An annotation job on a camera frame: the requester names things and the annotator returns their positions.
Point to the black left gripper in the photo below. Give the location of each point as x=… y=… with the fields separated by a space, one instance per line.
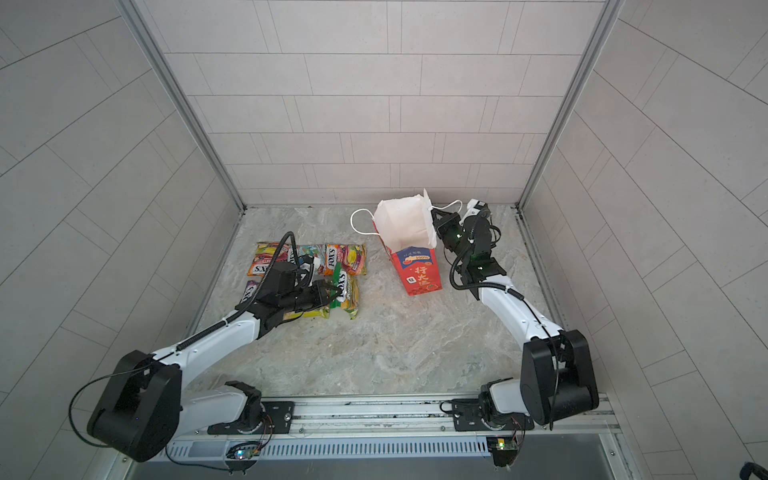
x=320 y=295

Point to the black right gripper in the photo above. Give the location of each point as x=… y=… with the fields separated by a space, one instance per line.
x=443 y=228

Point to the yellow green snack packet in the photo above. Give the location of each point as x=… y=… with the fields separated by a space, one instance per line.
x=321 y=312

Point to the green Fox's candy bag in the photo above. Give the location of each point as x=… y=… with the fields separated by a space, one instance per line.
x=349 y=293

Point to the red paper gift bag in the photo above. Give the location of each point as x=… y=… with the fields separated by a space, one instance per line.
x=405 y=228

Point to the teal snack packet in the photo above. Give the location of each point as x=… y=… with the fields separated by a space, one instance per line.
x=317 y=252

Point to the orange snack packet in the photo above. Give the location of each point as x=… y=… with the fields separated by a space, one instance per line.
x=351 y=257

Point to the purple snack packet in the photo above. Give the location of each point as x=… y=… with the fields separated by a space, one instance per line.
x=250 y=289

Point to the red orange Fox's candy bag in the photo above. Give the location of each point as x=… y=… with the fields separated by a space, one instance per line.
x=264 y=254

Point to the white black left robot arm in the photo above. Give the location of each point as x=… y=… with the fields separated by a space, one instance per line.
x=142 y=408

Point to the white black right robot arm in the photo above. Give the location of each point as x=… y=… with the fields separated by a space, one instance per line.
x=557 y=379

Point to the left green circuit board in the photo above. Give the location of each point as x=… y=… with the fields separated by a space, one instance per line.
x=245 y=451

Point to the green circuit board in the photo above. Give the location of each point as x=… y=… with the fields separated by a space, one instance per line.
x=503 y=450
x=245 y=451

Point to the right green circuit board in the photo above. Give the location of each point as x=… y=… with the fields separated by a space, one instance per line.
x=503 y=450

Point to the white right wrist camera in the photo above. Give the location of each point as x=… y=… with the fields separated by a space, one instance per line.
x=474 y=207

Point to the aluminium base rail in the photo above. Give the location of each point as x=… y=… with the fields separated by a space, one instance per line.
x=372 y=417

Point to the aluminium corner post right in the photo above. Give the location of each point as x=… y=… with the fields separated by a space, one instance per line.
x=596 y=41

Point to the aluminium corner post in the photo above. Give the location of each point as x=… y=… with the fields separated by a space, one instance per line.
x=139 y=29
x=596 y=41

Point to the aluminium corner post left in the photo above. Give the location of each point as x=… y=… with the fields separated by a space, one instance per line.
x=139 y=29

